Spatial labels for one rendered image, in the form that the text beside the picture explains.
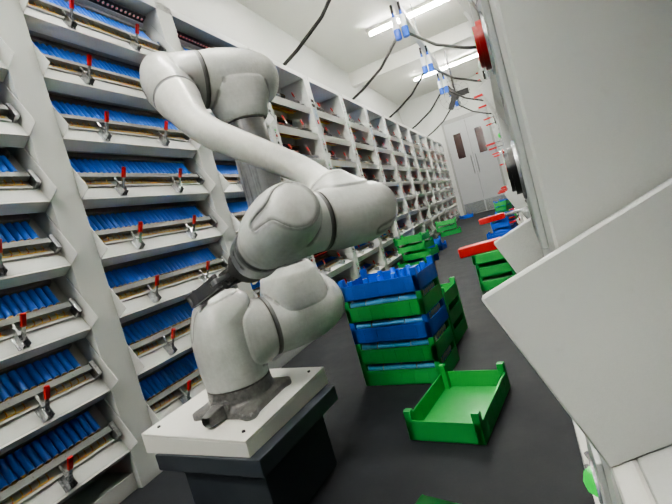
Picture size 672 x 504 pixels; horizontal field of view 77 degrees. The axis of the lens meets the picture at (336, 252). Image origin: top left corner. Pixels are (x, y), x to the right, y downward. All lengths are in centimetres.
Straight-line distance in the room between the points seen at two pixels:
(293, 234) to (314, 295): 48
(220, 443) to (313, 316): 34
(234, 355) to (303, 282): 23
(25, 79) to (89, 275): 59
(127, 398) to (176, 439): 44
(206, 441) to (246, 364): 17
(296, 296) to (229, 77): 54
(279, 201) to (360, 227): 17
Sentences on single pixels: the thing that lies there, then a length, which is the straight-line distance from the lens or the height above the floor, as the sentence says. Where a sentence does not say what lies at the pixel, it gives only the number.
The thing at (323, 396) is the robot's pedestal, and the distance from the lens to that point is 110.
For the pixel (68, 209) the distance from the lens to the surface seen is 147.
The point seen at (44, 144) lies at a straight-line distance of 151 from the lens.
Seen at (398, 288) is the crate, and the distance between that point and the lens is 142.
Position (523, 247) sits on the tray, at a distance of 21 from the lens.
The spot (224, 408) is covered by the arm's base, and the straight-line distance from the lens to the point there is 104.
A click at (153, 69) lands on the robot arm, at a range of 106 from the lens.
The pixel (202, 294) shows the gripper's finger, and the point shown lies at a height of 54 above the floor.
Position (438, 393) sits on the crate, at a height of 2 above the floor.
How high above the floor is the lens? 60
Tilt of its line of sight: 4 degrees down
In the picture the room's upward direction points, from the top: 16 degrees counter-clockwise
